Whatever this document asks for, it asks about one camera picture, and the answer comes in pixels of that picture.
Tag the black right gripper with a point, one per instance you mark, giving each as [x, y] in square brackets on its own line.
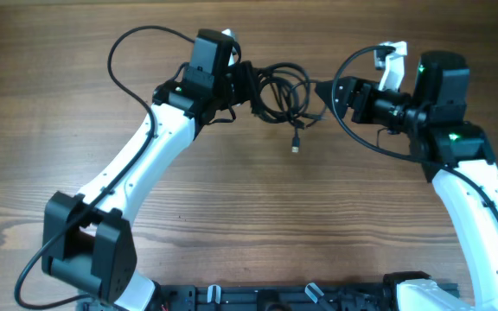
[368, 91]

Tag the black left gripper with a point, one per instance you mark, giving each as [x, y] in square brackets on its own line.
[245, 72]

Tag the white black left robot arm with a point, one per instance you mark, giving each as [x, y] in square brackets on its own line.
[87, 237]

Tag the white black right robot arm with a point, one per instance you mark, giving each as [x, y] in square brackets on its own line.
[455, 155]

